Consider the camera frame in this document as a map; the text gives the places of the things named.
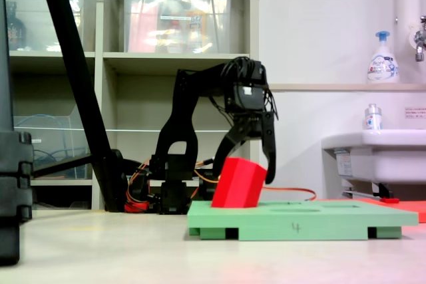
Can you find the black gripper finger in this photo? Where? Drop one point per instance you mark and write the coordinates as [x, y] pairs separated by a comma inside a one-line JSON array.
[[224, 149], [269, 144]]

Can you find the red octagonal pillar block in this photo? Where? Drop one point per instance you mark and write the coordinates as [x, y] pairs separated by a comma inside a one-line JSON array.
[[239, 184]]

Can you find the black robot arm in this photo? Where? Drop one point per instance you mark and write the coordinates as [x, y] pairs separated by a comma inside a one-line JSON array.
[[181, 121]]

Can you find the orange flat block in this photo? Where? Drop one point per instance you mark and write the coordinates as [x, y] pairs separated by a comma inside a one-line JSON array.
[[416, 209]]

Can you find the green shape sorter board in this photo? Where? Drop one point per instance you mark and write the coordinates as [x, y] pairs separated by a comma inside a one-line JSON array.
[[333, 222]]

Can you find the yellow bottle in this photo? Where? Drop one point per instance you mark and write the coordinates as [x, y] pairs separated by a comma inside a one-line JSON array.
[[198, 31]]

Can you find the small clear bottle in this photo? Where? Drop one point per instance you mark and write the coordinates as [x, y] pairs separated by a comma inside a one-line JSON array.
[[372, 119]]

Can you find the white sink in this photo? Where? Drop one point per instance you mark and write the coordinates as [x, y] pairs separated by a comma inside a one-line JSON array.
[[382, 157]]

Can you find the red tipped metal rod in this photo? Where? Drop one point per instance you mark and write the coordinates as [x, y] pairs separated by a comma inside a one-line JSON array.
[[391, 200]]

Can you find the large clear storage bin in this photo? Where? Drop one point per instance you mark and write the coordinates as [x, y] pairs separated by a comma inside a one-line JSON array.
[[149, 31]]

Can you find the white blue soap pump bottle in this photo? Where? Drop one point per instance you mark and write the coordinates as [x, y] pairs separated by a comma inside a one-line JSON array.
[[382, 68]]

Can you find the pink pack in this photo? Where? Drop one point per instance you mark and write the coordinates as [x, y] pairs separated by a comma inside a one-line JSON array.
[[143, 31]]

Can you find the beige shelf unit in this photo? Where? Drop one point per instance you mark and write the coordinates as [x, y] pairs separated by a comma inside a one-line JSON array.
[[100, 81]]

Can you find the black tripod leg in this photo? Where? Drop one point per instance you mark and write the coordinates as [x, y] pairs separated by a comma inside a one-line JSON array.
[[78, 64]]

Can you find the metal faucet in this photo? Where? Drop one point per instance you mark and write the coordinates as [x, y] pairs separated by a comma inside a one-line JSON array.
[[420, 44]]

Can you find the notched black stack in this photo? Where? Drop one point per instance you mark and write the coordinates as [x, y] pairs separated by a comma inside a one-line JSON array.
[[13, 181]]

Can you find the dark glass bottle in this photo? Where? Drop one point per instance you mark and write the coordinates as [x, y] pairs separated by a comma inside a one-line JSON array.
[[16, 31]]

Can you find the red arm base mount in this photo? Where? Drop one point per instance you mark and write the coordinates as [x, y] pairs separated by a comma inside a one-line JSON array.
[[136, 205]]

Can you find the red print wall sticker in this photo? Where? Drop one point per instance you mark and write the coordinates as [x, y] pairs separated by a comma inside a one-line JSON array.
[[416, 112]]

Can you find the dark grey upright post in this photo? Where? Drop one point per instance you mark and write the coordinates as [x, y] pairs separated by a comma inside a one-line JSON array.
[[5, 64]]

